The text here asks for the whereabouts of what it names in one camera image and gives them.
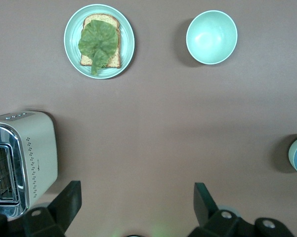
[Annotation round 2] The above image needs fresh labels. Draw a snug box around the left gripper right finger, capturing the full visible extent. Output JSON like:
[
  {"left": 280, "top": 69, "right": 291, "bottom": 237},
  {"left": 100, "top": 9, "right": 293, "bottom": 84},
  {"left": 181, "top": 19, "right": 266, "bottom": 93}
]
[{"left": 187, "top": 182, "right": 253, "bottom": 237}]

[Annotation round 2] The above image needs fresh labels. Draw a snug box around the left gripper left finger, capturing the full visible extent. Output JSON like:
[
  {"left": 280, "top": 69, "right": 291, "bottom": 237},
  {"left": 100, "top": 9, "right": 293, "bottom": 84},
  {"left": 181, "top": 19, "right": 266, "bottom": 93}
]
[{"left": 22, "top": 180, "right": 83, "bottom": 237}]

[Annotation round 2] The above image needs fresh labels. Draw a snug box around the light green bowl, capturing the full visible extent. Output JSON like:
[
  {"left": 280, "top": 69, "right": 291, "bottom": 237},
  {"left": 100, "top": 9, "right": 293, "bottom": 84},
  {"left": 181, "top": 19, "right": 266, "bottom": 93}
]
[
  {"left": 288, "top": 135, "right": 297, "bottom": 171},
  {"left": 186, "top": 10, "right": 238, "bottom": 66}
]

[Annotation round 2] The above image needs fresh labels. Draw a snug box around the silver beige toaster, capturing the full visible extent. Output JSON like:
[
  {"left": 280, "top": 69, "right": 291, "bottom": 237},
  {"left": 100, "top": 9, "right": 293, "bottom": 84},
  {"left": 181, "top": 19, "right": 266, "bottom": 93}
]
[{"left": 0, "top": 106, "right": 59, "bottom": 220}]

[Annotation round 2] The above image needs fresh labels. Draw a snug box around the toast bread slice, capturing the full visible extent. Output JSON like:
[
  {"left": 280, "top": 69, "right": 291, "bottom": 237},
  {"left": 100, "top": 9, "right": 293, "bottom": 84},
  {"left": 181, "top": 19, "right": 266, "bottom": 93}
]
[{"left": 80, "top": 13, "right": 122, "bottom": 69}]

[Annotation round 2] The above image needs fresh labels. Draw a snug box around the light green plate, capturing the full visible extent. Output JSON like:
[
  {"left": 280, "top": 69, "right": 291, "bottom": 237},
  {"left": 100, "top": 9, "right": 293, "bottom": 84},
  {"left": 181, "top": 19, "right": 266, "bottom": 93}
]
[{"left": 63, "top": 3, "right": 135, "bottom": 80}]

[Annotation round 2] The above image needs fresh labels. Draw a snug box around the green lettuce leaf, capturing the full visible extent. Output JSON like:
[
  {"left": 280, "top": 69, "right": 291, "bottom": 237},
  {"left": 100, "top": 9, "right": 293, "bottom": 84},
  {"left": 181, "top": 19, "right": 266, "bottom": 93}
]
[{"left": 78, "top": 19, "right": 120, "bottom": 76}]

